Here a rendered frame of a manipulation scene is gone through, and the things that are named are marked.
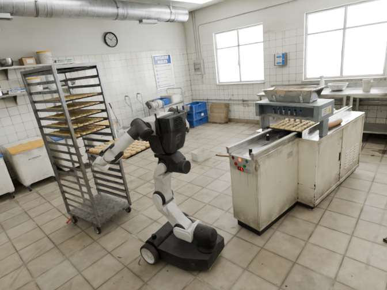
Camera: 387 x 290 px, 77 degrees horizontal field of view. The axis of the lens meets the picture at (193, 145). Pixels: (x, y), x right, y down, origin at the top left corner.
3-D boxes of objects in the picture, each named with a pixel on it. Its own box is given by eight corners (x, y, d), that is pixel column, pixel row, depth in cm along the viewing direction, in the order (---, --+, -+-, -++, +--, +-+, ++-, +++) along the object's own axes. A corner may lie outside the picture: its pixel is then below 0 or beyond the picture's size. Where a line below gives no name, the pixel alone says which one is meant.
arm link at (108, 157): (106, 170, 187) (113, 163, 173) (96, 160, 185) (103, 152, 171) (115, 160, 194) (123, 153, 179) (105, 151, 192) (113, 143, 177)
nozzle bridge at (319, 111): (272, 123, 307) (271, 97, 296) (332, 132, 253) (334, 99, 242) (255, 130, 288) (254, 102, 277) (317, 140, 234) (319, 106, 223)
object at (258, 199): (271, 197, 301) (270, 128, 273) (298, 207, 276) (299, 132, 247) (233, 224, 261) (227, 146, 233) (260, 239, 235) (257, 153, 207)
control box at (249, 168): (233, 166, 235) (232, 152, 231) (253, 172, 217) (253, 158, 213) (230, 167, 233) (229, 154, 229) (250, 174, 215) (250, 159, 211)
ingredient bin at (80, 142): (67, 178, 438) (54, 137, 414) (54, 170, 481) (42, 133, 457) (95, 167, 475) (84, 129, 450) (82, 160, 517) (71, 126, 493)
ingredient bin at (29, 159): (27, 194, 394) (10, 150, 370) (16, 184, 436) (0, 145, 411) (61, 180, 432) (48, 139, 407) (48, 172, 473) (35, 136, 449)
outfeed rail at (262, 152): (345, 110, 324) (345, 106, 322) (347, 111, 322) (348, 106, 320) (250, 160, 210) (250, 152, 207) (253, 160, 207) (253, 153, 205)
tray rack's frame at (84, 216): (133, 209, 306) (99, 61, 248) (99, 234, 266) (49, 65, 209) (102, 199, 341) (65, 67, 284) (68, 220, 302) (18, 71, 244)
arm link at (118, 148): (114, 164, 172) (137, 142, 174) (100, 152, 170) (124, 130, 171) (116, 162, 184) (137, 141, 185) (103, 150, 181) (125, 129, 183)
